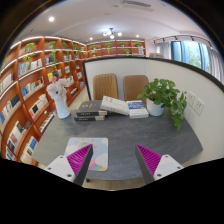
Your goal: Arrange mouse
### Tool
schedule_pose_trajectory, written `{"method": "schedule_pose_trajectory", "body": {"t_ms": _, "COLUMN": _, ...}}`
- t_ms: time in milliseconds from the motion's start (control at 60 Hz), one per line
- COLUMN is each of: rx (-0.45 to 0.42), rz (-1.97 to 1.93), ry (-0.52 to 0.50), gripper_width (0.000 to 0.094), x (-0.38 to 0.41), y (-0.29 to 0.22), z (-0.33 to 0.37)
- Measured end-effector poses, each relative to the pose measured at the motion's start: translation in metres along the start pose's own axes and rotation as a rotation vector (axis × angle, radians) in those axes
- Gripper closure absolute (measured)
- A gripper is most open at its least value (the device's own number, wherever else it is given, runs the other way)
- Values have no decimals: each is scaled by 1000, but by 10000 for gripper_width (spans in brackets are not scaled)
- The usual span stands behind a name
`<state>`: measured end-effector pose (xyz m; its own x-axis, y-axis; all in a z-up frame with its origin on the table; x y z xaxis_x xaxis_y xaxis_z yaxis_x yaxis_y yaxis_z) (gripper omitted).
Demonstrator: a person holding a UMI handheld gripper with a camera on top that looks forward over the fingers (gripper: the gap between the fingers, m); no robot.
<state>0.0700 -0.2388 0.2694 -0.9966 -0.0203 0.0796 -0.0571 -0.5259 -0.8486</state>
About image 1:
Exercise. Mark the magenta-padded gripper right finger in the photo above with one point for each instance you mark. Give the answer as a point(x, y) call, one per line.
point(166, 165)

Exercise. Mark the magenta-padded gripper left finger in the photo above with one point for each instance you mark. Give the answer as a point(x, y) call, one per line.
point(58, 166)

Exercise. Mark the pastel sun-print mouse pad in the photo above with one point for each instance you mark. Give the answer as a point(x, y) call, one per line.
point(100, 153)

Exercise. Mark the dark navy hardcover book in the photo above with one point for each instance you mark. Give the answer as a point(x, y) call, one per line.
point(90, 107)
point(88, 118)

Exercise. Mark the white vase with pink flowers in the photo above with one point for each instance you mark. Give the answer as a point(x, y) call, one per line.
point(62, 106)

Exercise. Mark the blue-and-white cover book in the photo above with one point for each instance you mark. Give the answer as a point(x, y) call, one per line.
point(137, 110)

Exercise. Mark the green plant in white pot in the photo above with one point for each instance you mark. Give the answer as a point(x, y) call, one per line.
point(161, 95)

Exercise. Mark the thick white book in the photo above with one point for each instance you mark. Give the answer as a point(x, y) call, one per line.
point(115, 105)

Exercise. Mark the orange wooden bookshelf unit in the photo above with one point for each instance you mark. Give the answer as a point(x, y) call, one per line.
point(23, 93)

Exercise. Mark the tan padded chair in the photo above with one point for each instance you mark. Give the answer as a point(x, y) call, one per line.
point(105, 86)
point(135, 87)

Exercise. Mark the window with grey curtains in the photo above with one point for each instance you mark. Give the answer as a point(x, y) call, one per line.
point(193, 55)

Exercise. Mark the multi-bulb ceiling lamp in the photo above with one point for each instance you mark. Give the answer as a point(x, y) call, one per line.
point(111, 33)

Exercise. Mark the white ceiling air vent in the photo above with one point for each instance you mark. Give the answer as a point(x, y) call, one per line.
point(137, 4)

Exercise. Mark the white wall power outlet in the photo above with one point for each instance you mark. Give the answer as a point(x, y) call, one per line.
point(199, 106)
point(191, 99)

